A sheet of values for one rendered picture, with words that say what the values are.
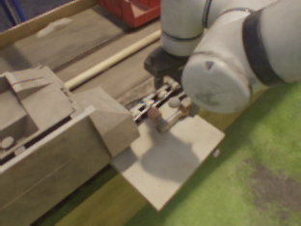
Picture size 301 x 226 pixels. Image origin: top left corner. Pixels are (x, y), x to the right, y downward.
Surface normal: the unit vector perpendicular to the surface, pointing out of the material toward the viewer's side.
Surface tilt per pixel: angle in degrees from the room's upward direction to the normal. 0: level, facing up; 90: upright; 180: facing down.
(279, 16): 51
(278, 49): 72
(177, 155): 0
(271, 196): 0
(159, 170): 0
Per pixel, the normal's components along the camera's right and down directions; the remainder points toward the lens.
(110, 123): 0.52, 0.11
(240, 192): -0.03, -0.61
